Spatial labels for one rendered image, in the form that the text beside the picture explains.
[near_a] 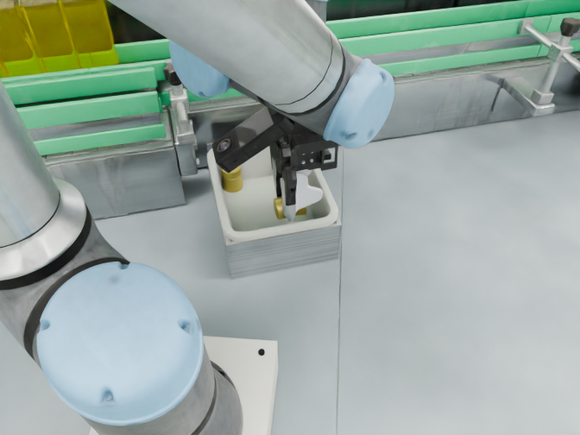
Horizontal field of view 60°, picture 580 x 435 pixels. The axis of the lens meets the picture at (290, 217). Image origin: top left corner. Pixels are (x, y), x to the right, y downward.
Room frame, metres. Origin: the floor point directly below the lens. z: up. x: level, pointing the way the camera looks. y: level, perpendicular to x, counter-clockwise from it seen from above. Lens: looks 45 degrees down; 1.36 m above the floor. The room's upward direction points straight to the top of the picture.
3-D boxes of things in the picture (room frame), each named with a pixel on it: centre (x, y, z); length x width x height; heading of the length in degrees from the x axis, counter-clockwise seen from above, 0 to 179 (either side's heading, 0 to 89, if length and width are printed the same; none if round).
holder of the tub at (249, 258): (0.63, 0.04, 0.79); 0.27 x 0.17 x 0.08; 14
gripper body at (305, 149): (0.57, -0.01, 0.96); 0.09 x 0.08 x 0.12; 105
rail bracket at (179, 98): (0.67, 0.17, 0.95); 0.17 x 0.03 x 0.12; 14
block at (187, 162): (0.69, 0.18, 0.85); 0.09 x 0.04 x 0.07; 14
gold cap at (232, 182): (0.67, 0.10, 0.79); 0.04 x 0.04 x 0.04
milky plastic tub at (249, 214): (0.60, 0.03, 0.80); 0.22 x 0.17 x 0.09; 14
